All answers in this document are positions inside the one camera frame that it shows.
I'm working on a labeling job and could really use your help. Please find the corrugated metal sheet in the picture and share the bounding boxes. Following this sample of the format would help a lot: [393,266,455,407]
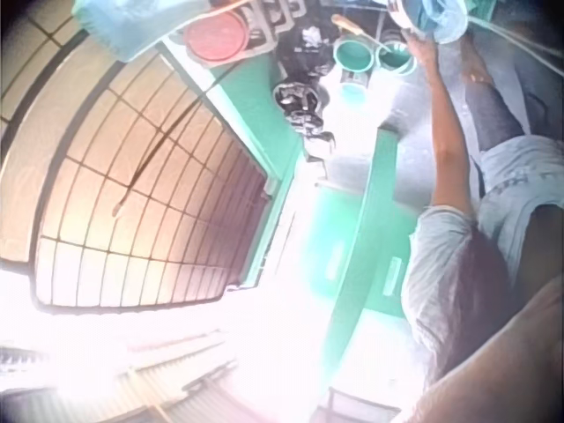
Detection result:
[103,338,252,423]

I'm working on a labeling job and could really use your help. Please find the blue cloth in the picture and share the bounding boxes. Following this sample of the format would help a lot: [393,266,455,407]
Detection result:
[407,0,442,33]

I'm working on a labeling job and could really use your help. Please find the white hose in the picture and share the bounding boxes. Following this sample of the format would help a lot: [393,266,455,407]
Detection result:
[462,11,564,56]

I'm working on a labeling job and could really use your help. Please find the large pale blue tub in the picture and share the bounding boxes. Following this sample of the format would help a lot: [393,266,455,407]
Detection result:
[71,0,208,63]

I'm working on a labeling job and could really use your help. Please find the thin black cable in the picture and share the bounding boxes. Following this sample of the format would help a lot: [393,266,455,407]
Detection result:
[115,72,233,218]

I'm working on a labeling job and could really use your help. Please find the black plastic bag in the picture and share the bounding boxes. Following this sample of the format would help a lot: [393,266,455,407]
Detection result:
[279,24,338,83]

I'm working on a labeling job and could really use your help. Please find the person's left hand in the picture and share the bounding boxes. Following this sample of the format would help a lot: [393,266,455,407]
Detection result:
[404,31,441,68]

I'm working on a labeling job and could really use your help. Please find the green cabinet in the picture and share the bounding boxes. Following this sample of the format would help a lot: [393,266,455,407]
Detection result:
[308,126,418,321]

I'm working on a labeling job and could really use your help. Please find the grey plastic crate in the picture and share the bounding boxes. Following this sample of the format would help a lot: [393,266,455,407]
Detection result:
[244,0,312,50]

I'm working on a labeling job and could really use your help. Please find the white bowl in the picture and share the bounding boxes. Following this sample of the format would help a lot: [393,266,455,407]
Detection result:
[386,0,425,33]

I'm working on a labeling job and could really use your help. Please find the wooden handled stick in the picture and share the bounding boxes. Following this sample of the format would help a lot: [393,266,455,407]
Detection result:
[330,13,400,53]

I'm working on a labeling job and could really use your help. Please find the light blue plastic basin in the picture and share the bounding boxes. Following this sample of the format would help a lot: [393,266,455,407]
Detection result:
[429,0,471,46]

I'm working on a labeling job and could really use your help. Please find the person's legs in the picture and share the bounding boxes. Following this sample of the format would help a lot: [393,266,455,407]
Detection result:
[457,37,537,153]

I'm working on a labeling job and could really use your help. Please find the red round plastic basin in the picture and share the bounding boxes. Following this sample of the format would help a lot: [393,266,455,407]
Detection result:
[183,10,251,62]

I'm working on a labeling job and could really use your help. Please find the teal plastic bucket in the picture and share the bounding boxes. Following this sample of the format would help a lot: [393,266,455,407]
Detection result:
[375,39,418,75]
[332,36,376,74]

